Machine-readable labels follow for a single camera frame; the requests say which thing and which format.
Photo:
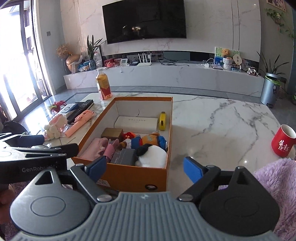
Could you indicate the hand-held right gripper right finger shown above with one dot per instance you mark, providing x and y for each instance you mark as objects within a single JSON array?
[{"x": 193, "y": 169}]

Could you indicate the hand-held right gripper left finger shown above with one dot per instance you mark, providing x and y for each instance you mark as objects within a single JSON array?
[{"x": 98, "y": 169}]

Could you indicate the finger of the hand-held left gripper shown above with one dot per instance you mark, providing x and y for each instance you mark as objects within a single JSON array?
[
  {"x": 68, "y": 150},
  {"x": 31, "y": 140}
]

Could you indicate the pink cloth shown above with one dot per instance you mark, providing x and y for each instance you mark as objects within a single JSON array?
[{"x": 92, "y": 149}]

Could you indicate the pink wallet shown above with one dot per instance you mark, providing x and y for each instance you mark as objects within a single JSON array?
[{"x": 111, "y": 150}]

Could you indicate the dark grey box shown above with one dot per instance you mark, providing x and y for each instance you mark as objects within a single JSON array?
[{"x": 123, "y": 157}]

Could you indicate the orange cardboard box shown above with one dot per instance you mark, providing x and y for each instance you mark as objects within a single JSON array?
[{"x": 129, "y": 176}]

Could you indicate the small brown box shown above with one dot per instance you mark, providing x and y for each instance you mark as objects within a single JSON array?
[{"x": 112, "y": 134}]

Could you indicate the orange white knitted doll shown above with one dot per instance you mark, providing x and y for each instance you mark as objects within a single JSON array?
[{"x": 127, "y": 140}]

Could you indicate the white black penguin plush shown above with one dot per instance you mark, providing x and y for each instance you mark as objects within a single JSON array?
[{"x": 152, "y": 156}]

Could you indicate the blue orange plush toy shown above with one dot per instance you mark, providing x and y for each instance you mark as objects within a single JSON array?
[{"x": 150, "y": 141}]

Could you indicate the pink white bunny plush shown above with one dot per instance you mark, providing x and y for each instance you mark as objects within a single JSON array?
[{"x": 55, "y": 127}]

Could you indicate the pink selfie stick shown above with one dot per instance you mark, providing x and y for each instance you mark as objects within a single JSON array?
[{"x": 79, "y": 124}]

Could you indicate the white blue small box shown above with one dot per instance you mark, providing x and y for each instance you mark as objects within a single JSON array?
[{"x": 69, "y": 109}]

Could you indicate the black remote control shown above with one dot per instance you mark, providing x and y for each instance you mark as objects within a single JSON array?
[{"x": 81, "y": 110}]

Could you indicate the red feather toy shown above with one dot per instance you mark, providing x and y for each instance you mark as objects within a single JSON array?
[{"x": 56, "y": 106}]

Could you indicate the glass sliding door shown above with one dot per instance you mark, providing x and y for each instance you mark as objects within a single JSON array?
[{"x": 20, "y": 58}]

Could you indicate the snack bags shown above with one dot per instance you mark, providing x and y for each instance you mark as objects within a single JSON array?
[{"x": 83, "y": 66}]

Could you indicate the golden gourd vase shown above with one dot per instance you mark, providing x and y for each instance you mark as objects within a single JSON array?
[{"x": 72, "y": 62}]

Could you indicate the purple fluffy blanket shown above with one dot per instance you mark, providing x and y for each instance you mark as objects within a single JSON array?
[{"x": 279, "y": 185}]

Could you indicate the red ceramic mug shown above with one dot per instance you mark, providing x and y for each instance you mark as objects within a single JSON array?
[{"x": 283, "y": 141}]

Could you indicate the white marble television console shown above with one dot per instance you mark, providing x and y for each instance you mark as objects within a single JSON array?
[{"x": 173, "y": 76}]

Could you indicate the dried yellow flowers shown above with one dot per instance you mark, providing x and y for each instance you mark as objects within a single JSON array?
[{"x": 62, "y": 51}]

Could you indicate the orchid plant blue vase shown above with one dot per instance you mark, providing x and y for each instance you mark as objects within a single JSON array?
[{"x": 92, "y": 58}]

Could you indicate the pink toy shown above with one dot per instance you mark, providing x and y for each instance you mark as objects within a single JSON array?
[{"x": 109, "y": 63}]

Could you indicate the white desk clock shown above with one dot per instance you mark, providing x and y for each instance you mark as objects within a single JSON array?
[{"x": 124, "y": 62}]

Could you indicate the silver trash bin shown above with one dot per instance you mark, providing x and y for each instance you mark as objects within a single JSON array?
[{"x": 269, "y": 90}]

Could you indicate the white patterned pot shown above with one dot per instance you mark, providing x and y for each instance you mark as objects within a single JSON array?
[{"x": 227, "y": 64}]

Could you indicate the green picture board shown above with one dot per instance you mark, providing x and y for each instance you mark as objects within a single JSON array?
[{"x": 218, "y": 58}]

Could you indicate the black white cow toy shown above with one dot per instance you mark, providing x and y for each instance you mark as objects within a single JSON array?
[{"x": 252, "y": 71}]

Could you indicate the white wifi router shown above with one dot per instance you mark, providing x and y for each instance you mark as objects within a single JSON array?
[{"x": 144, "y": 63}]

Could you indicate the round wooden fan sign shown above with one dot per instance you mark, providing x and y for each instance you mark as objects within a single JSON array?
[{"x": 237, "y": 59}]

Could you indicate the brown teddy bear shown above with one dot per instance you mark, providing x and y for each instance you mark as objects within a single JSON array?
[{"x": 226, "y": 52}]

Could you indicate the long-leaf potted plant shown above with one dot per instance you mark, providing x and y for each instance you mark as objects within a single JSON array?
[{"x": 271, "y": 67}]

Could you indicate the black wall television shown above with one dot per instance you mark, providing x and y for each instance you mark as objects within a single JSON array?
[{"x": 143, "y": 20}]

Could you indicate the framed wall picture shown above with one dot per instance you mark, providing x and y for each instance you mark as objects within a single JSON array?
[{"x": 276, "y": 3}]

